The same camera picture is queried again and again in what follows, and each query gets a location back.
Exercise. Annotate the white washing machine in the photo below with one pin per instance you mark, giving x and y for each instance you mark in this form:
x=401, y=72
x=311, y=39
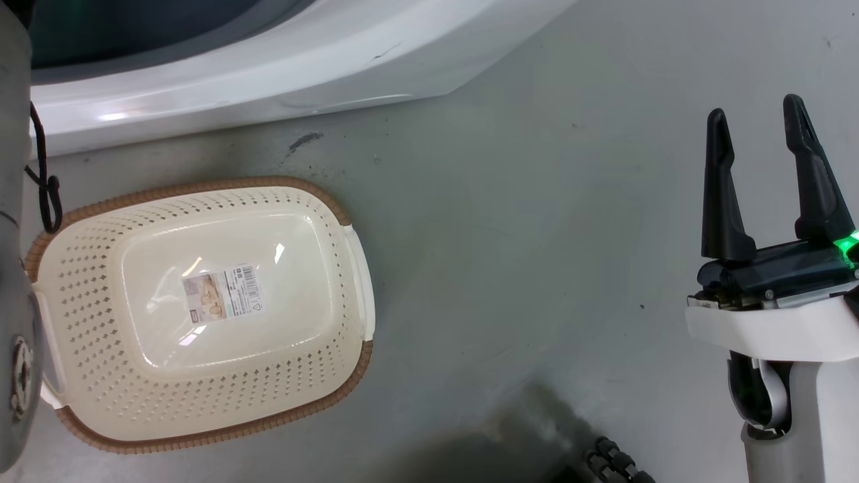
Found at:
x=268, y=60

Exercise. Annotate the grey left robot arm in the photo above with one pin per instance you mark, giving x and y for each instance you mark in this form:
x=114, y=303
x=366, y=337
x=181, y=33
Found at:
x=12, y=201

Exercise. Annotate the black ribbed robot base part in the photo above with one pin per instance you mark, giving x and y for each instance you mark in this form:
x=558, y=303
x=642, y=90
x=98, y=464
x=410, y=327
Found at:
x=614, y=463

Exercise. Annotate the white paper product label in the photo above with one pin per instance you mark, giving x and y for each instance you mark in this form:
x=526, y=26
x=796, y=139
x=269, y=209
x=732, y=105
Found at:
x=223, y=294

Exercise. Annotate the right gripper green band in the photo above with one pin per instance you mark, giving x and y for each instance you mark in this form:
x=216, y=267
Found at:
x=772, y=315

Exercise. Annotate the cream perforated laundry basket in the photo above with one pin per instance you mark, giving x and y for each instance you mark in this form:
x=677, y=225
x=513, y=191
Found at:
x=201, y=376

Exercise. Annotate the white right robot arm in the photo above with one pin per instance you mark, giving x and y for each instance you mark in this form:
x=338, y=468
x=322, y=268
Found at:
x=805, y=416

